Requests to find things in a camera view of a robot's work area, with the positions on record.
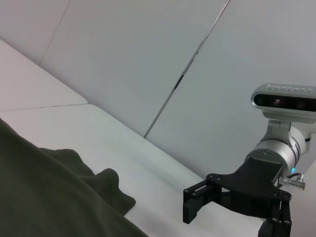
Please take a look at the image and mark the dark green shirt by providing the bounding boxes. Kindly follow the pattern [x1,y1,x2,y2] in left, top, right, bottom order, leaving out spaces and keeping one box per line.
[0,118,150,237]

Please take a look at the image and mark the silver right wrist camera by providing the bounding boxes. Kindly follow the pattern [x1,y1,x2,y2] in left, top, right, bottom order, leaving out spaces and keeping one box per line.
[251,83,316,143]

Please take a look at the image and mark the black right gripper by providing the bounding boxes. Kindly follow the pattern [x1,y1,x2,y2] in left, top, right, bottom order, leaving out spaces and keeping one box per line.
[182,157,292,237]

